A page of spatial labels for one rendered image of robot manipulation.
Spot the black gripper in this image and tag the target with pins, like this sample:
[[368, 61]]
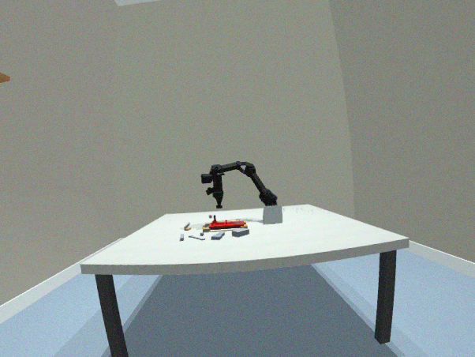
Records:
[[218, 193]]

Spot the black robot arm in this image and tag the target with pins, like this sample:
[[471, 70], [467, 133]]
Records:
[[216, 172]]

